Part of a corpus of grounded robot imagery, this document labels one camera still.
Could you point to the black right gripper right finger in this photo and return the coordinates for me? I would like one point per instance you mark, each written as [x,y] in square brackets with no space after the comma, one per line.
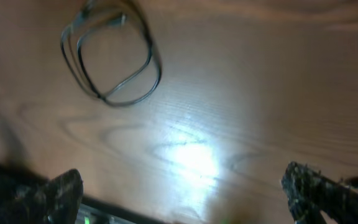
[310,193]

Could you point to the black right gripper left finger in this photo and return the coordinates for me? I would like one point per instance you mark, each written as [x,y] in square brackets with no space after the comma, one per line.
[54,201]

